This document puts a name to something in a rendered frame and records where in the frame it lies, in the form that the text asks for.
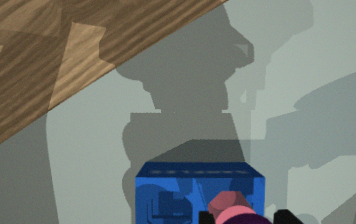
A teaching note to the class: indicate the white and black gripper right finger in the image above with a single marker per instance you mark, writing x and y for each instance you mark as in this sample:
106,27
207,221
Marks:
284,216

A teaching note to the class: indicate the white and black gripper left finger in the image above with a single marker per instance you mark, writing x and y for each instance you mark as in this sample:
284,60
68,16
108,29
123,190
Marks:
206,218

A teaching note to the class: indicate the grey bench mat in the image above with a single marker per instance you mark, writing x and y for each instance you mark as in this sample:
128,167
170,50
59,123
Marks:
268,82

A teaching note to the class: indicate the blue tube rack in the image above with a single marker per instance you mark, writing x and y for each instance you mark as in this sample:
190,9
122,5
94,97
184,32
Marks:
199,182

